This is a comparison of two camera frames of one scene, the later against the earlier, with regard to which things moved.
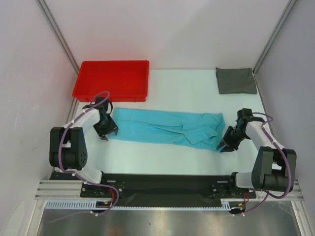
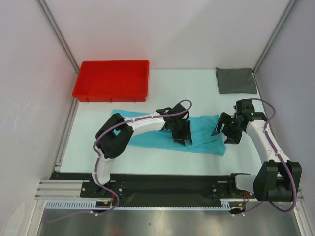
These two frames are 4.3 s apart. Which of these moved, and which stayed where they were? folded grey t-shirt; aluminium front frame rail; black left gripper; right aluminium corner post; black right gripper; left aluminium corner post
Moved: black right gripper; black left gripper
Stayed: left aluminium corner post; aluminium front frame rail; folded grey t-shirt; right aluminium corner post
